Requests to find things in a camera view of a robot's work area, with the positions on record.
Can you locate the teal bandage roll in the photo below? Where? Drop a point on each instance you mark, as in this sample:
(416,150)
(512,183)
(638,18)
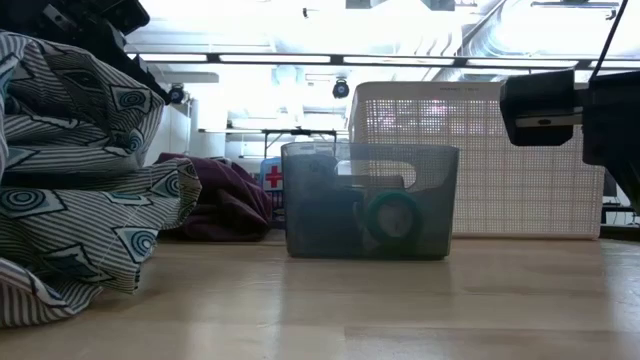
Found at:
(372,220)

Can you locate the smoky grey translucent bin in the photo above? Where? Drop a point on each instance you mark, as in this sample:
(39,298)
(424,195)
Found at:
(440,225)

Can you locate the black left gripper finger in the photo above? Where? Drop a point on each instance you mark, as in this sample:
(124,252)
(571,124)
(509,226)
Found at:
(135,62)

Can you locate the blue first aid kit box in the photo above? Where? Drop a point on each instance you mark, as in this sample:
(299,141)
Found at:
(272,177)

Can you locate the black overhead rig beam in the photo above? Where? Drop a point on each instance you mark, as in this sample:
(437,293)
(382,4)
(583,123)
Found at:
(337,59)

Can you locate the large white perforated plastic basket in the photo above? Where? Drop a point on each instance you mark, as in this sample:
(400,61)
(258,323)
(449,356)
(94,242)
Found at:
(500,190)

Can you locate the black aluminium table frame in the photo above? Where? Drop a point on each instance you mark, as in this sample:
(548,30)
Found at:
(620,232)

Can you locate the black round ceiling lamp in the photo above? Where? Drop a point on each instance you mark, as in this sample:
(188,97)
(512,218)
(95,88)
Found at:
(176,94)
(341,89)

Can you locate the grey striped patterned gown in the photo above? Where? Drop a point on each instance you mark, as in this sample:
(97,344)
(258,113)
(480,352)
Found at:
(75,200)

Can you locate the black background table frame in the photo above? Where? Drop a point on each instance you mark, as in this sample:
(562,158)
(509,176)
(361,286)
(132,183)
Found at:
(300,132)

